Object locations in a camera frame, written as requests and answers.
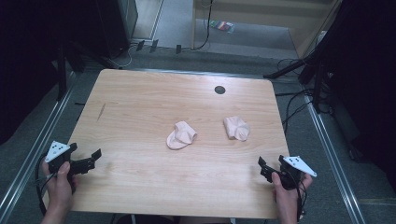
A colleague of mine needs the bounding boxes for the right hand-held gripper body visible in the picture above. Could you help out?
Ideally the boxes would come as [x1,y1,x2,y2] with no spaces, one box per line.
[261,156,318,191]

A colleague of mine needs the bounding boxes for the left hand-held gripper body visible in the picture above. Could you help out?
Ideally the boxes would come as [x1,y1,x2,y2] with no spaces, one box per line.
[45,140,96,194]

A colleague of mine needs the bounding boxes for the pink ankle sock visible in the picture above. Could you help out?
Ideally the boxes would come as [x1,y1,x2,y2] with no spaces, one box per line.
[222,116,251,142]
[165,120,198,151]

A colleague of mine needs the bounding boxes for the person's right hand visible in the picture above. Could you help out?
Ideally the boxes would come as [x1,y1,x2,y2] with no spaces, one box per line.
[271,172,313,217]

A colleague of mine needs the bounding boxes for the person's left hand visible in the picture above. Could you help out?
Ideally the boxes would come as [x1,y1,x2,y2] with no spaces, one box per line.
[41,161,79,213]

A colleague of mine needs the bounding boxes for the black metal stand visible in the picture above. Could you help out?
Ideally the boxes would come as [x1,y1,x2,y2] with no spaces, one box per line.
[55,46,68,102]

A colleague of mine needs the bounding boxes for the black tripod stand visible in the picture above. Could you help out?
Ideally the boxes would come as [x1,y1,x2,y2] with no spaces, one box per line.
[262,46,332,115]

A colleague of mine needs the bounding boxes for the black curtain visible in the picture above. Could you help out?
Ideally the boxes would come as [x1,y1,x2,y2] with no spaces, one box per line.
[0,0,105,146]
[321,0,396,194]

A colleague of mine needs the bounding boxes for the dark cabinet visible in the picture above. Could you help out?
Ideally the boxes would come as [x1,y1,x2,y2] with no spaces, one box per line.
[95,0,139,59]

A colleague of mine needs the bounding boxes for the colourful packet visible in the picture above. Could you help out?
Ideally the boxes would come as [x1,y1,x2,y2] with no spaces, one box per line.
[209,20,235,35]

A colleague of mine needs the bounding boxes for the metal floor rail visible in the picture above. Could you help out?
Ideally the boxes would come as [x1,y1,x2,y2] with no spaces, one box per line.
[303,92,368,224]
[0,71,78,218]

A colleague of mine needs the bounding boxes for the right hand-held gripper black cable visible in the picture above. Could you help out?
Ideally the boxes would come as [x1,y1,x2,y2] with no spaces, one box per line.
[294,175,308,222]

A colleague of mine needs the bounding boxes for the hand-held gripper black cable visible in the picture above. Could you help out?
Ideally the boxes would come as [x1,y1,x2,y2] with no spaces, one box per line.
[34,154,53,217]
[294,175,308,222]

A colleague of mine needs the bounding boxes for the left hand-held gripper black cable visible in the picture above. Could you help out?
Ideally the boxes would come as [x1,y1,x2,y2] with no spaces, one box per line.
[34,154,53,217]

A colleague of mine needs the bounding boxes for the black floor cables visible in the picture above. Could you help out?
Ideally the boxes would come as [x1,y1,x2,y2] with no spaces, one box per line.
[275,57,316,135]

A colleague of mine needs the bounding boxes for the white cable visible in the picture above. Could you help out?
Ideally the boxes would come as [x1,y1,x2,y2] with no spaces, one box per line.
[106,43,138,70]

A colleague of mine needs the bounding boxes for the beige wooden frame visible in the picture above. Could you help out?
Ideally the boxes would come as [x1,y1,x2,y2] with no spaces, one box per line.
[191,0,344,59]

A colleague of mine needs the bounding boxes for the black hanging cable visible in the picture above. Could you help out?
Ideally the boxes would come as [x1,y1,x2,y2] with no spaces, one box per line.
[191,0,215,51]

